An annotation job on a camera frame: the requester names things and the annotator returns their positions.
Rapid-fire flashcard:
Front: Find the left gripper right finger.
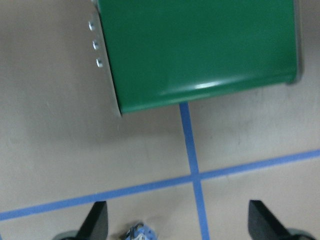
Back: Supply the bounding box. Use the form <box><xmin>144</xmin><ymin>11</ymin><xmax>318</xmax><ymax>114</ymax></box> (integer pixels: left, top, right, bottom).
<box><xmin>247</xmin><ymin>200</ymin><xmax>292</xmax><ymax>240</ymax></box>

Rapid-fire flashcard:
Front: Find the green conveyor belt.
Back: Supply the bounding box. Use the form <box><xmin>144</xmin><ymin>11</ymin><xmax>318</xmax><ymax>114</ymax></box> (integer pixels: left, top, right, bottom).
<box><xmin>90</xmin><ymin>0</ymin><xmax>302</xmax><ymax>114</ymax></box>

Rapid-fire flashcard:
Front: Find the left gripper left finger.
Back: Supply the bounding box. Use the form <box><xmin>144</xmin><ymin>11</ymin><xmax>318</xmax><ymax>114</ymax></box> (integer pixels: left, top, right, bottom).
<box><xmin>77</xmin><ymin>201</ymin><xmax>108</xmax><ymax>240</ymax></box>

